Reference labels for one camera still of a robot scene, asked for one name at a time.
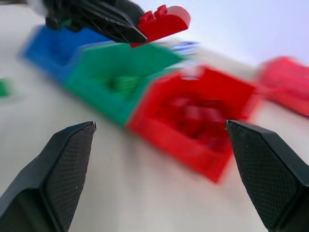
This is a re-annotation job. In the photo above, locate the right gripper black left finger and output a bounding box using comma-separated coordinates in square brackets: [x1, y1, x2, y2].
[0, 121, 97, 232]

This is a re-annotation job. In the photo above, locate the green plastic bin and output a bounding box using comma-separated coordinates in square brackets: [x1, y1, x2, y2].
[65, 41, 188, 129]

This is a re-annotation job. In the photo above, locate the blue plastic bin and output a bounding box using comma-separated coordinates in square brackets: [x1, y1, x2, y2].
[17, 24, 115, 83]

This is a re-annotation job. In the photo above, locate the red rounded toy block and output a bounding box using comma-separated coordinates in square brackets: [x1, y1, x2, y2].
[130, 4, 192, 49]

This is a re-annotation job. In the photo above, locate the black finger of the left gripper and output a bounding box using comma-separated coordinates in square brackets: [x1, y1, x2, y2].
[72, 8, 148, 44]
[103, 0, 146, 25]

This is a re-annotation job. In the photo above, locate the red studded toy block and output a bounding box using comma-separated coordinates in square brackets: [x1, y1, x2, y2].
[256, 56, 309, 117]

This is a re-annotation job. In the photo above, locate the green toy block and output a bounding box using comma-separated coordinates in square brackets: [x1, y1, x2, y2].
[107, 75, 143, 94]
[0, 77, 13, 98]

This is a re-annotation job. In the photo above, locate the red plastic bin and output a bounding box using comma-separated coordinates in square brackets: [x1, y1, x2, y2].
[125, 64, 261, 185]

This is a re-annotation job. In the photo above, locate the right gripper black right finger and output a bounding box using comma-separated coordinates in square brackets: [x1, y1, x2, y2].
[225, 119, 309, 232]

